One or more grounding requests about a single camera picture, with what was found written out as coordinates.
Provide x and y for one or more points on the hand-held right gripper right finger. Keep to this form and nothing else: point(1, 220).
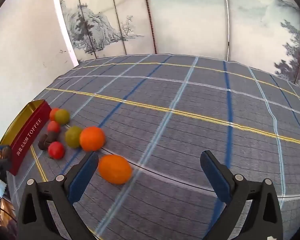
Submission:
point(216, 177)

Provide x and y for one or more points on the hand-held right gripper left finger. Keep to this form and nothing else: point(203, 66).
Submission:
point(81, 177)

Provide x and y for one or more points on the dark brown mangosteen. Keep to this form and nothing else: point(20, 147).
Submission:
point(5, 152)
point(43, 143)
point(54, 137)

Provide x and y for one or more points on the orange tangerine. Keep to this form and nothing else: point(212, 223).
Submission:
point(114, 169)
point(92, 138)

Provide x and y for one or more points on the red and gold tin box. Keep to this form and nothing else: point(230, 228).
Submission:
point(27, 135)

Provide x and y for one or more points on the red tomato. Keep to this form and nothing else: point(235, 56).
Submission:
point(56, 150)
point(53, 127)

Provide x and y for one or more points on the green tomato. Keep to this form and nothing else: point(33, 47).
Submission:
point(72, 137)
point(62, 116)

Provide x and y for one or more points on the small orange-red tomato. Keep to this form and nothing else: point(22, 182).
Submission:
point(52, 113)

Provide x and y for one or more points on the grey plaid tablecloth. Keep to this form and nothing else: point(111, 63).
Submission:
point(190, 142)

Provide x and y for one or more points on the landscape painted folding screen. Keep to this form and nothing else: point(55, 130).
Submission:
point(190, 17)

